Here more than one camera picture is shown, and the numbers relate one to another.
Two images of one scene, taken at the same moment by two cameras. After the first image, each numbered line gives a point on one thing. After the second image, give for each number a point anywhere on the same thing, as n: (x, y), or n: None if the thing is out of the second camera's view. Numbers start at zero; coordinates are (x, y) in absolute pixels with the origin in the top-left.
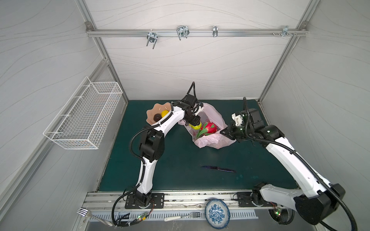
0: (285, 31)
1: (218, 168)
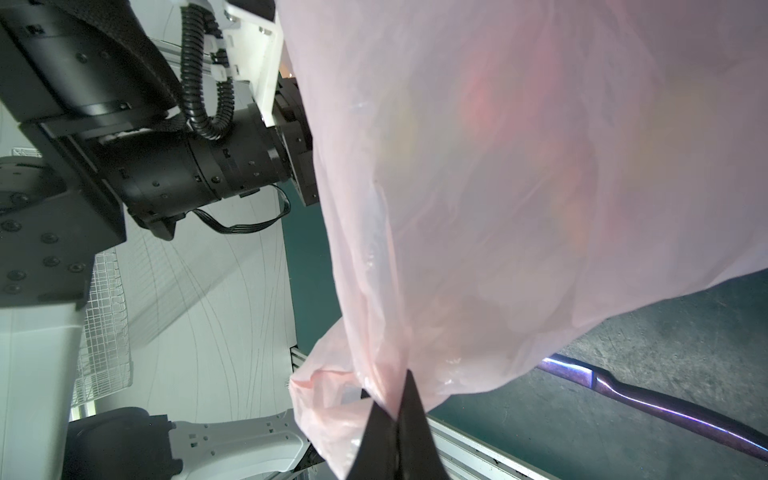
0: None
1: (578, 370)
